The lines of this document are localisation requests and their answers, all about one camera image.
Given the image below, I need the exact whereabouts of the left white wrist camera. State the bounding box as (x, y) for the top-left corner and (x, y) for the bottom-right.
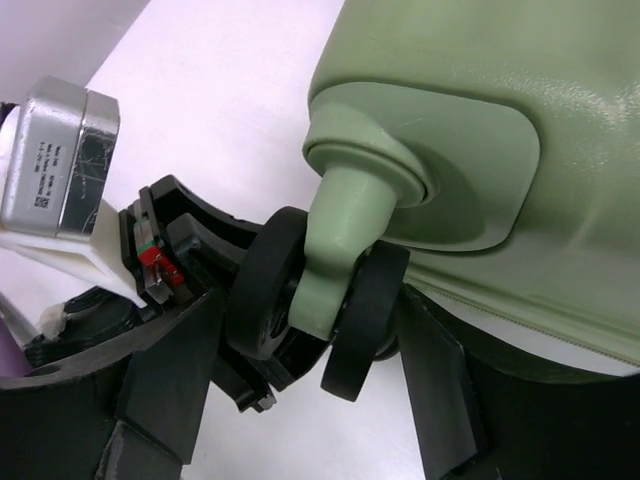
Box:
(1, 76), (146, 308)

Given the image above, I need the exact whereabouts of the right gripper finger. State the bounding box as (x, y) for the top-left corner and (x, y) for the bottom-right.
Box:
(397, 286), (639, 479)

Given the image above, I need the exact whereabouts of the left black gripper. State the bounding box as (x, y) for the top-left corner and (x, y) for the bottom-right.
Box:
(1, 175), (327, 479)

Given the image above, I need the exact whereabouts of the green suitcase with blue lining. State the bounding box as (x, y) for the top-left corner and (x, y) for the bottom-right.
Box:
(226, 1), (639, 400)

